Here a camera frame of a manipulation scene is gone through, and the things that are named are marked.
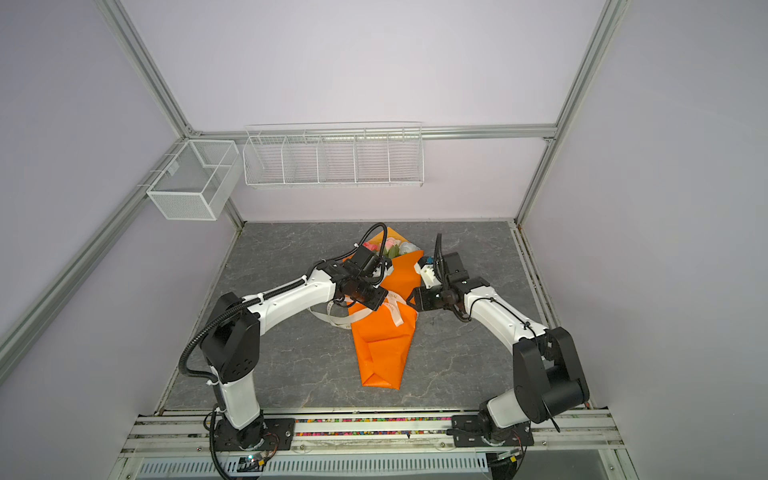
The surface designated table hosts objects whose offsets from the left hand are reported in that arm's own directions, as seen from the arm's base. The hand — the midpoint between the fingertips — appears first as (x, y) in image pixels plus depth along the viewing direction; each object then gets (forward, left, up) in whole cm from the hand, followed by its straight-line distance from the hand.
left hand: (382, 303), depth 87 cm
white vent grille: (-37, +17, -10) cm, 42 cm away
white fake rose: (+25, -10, -5) cm, 28 cm away
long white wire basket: (+49, -1, +18) cm, 52 cm away
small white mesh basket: (+37, +58, +18) cm, 71 cm away
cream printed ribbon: (+3, -3, -5) cm, 6 cm away
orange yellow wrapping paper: (-12, +1, -5) cm, 13 cm away
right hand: (0, -9, 0) cm, 10 cm away
